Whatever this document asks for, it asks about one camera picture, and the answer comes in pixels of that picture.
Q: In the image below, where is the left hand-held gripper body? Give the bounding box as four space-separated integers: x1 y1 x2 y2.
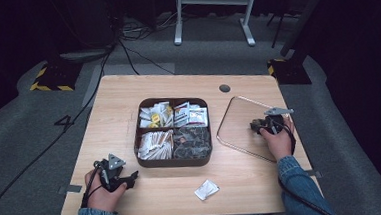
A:
93 151 130 194

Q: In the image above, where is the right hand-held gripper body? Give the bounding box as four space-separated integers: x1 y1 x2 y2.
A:
258 105 296 136

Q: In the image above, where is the clear lid with gold rim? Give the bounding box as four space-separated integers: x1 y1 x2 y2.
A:
214 92 298 167

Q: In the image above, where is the person's right hand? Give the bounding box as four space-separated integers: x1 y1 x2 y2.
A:
258 115 298 163

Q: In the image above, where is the person's left hand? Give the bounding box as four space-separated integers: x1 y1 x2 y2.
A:
83 167 130 215

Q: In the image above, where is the pile of white brown sticks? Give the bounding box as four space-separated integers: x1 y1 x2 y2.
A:
136 129 177 162

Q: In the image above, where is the dark brown divided box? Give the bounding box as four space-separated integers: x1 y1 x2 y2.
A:
130 93 214 171

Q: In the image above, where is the black yellow striped base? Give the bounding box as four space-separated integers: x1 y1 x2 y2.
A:
28 60 85 95
266 56 313 88

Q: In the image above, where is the pile of white yellow packets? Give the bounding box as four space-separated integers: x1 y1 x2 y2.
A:
138 101 175 131

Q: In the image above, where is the pile of dark packets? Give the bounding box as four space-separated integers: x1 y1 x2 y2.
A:
171 124 213 162

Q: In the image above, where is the pile of white red packets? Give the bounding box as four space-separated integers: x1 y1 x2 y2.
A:
172 99 210 130

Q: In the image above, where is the single silver white packet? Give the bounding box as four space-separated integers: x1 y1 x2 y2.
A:
193 178 221 202

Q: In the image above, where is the dark slanted pole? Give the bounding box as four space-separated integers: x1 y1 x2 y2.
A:
276 0 337 58

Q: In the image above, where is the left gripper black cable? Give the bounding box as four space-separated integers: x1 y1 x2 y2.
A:
78 160 106 209

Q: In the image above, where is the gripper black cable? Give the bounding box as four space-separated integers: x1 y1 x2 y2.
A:
78 160 106 209
274 118 337 215

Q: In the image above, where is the long black floor cable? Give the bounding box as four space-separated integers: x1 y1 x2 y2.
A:
0 41 128 215

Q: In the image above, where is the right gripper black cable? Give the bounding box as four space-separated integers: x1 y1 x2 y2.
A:
274 118 337 215

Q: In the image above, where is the thin black floor cable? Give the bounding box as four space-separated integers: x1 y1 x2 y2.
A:
118 34 176 79

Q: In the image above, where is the tangle of floor cables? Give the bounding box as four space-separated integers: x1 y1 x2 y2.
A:
119 10 183 44

